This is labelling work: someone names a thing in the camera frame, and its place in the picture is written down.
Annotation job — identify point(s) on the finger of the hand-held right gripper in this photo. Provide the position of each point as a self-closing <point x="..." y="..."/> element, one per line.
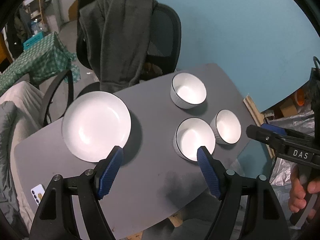
<point x="260" y="133"/>
<point x="275" y="128"/>

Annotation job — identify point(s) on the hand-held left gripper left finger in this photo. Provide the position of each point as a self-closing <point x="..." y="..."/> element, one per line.
<point x="111" y="172"/>

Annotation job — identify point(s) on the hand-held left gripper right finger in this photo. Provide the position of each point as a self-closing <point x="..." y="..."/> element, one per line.
<point x="210" y="175"/>

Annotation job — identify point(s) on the white ribbed bowl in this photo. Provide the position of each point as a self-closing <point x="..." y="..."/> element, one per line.
<point x="188" y="90"/>
<point x="193" y="137"/>
<point x="227" y="127"/>

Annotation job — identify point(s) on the person's right hand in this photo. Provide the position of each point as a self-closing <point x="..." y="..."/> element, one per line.
<point x="296" y="192"/>

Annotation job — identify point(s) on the wooden plank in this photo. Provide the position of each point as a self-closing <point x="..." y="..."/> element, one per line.
<point x="253" y="112"/>

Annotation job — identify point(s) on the cardboard box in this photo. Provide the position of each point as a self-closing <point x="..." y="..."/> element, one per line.
<point x="285" y="107"/>

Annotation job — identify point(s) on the silver plastic sheet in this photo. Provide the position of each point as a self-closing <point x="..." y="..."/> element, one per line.
<point x="282" y="172"/>

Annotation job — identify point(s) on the white smartphone with gold stickers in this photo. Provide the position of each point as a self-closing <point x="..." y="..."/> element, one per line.
<point x="37" y="192"/>

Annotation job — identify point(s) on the bed with light grey sheet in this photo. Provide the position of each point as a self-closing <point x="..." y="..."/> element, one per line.
<point x="25" y="96"/>

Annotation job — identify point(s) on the grey quilted duvet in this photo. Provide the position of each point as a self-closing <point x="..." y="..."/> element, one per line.
<point x="7" y="120"/>

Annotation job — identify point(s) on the dark grey fleece robe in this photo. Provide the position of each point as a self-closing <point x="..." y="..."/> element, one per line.
<point x="117" y="37"/>

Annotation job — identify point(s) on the green checked cloth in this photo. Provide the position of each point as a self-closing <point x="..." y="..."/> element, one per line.
<point x="35" y="60"/>

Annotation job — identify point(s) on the black mesh office chair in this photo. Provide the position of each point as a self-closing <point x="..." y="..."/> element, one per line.
<point x="162" y="30"/>

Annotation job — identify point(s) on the blue plastic crate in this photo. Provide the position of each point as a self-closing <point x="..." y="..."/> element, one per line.
<point x="33" y="41"/>

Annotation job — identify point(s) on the rack of dark hanging clothes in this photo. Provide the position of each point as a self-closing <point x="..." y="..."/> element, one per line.
<point x="21" y="22"/>

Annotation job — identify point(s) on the wooden shelf unit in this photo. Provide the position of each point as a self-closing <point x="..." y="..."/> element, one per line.
<point x="37" y="5"/>

